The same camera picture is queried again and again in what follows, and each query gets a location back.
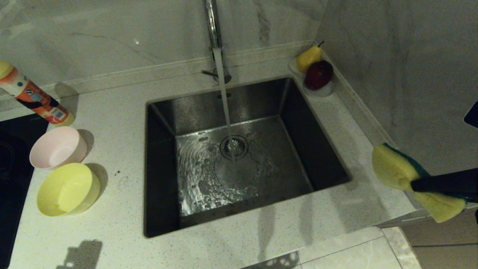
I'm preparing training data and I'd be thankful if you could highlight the green and yellow sponge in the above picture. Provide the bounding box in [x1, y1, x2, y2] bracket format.
[372, 143, 467, 223]

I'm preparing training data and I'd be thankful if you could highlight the chrome faucet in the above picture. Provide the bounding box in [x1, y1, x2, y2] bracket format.
[201, 0, 232, 84]

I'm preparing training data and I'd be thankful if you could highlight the yellow plastic bowl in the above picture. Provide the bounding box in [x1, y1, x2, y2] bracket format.
[37, 163, 101, 217]

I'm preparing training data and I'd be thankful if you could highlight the pink plastic bowl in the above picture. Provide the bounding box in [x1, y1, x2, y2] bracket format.
[30, 126, 88, 170]

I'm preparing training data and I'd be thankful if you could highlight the orange label dish soap bottle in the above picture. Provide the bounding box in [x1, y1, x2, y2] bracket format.
[0, 60, 75, 127]

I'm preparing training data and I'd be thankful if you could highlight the stainless steel sink basin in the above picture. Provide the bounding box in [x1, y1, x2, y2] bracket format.
[144, 77, 352, 238]

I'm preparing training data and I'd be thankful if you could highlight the small white dish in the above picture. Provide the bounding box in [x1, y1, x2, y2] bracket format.
[289, 58, 335, 98]

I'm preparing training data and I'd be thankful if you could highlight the dark red apple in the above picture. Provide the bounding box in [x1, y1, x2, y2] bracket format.
[304, 61, 333, 90]

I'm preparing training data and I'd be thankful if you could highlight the yellow pear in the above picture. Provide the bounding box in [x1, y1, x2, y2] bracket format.
[297, 41, 325, 73]

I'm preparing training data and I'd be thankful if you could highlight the round metal drain strainer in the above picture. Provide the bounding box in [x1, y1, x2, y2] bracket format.
[220, 135, 249, 161]

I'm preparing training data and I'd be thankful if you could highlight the clear running water stream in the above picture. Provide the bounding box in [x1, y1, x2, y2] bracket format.
[213, 48, 238, 163]

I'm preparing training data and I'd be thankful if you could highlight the black induction cooktop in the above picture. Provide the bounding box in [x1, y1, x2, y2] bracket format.
[0, 114, 49, 269]

